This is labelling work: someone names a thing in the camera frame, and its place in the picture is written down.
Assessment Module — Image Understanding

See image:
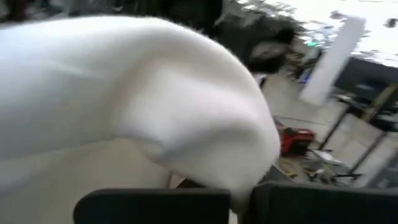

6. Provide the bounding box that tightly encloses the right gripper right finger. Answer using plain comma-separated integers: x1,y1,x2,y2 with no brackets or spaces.
248,182,398,224

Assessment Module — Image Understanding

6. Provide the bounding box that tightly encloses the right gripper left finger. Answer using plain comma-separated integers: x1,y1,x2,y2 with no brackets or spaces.
73,188,231,224

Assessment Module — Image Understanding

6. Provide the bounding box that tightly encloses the white garment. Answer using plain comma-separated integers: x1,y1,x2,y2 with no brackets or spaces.
0,14,281,215

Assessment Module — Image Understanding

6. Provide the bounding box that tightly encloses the red device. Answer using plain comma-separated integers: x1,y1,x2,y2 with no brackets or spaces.
278,126,317,156

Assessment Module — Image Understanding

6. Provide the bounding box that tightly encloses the black table with legs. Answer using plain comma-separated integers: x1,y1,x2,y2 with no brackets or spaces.
317,55,398,187

